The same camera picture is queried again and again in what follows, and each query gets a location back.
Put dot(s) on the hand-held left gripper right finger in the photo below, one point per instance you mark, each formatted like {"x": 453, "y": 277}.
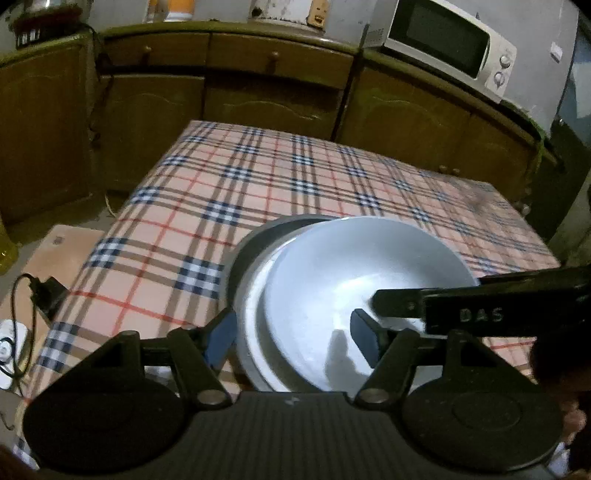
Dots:
{"x": 364, "y": 339}

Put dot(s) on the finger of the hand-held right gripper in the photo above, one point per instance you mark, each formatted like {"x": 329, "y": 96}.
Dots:
{"x": 399, "y": 303}

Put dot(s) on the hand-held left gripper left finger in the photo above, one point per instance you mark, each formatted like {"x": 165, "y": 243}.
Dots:
{"x": 221, "y": 334}

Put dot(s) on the large white bowl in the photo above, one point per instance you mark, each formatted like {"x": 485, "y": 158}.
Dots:
{"x": 251, "y": 323}

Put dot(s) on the small white bowl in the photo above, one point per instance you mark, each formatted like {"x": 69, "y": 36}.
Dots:
{"x": 323, "y": 277}

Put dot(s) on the steel bowl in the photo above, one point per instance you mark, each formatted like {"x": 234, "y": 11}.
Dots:
{"x": 244, "y": 249}

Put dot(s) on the person's right hand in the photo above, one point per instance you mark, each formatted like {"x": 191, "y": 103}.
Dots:
{"x": 572, "y": 415}

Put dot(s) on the plaid tablecloth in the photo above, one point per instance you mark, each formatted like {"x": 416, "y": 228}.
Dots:
{"x": 277, "y": 175}

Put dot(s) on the black power adapter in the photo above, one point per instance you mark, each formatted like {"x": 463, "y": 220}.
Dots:
{"x": 48, "y": 293}

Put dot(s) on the wooden two-door cabinet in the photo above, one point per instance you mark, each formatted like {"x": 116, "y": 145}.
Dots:
{"x": 415, "y": 124}

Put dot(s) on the dark wooden door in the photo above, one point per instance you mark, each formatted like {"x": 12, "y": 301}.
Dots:
{"x": 577, "y": 92}

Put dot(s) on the cooking oil bottle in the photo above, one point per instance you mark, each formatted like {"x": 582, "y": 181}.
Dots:
{"x": 7, "y": 249}

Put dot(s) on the wooden cabinet with drawers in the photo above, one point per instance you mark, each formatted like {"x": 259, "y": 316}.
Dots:
{"x": 207, "y": 92}

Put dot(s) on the white microwave oven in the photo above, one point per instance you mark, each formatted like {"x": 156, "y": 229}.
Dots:
{"x": 438, "y": 37}

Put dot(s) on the wooden single-door cabinet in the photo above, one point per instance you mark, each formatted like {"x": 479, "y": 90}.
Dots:
{"x": 41, "y": 129}

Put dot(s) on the white rice cooker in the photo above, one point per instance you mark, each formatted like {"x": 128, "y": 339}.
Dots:
{"x": 286, "y": 11}

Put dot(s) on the orange electric kettle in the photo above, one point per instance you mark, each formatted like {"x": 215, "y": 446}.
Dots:
{"x": 175, "y": 9}

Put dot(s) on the gas stove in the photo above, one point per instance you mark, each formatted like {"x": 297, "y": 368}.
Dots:
{"x": 55, "y": 26}

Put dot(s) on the steel steamer pot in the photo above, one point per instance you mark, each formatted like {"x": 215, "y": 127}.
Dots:
{"x": 46, "y": 5}

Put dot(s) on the white wall switch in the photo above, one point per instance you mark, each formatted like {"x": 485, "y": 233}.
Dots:
{"x": 557, "y": 51}

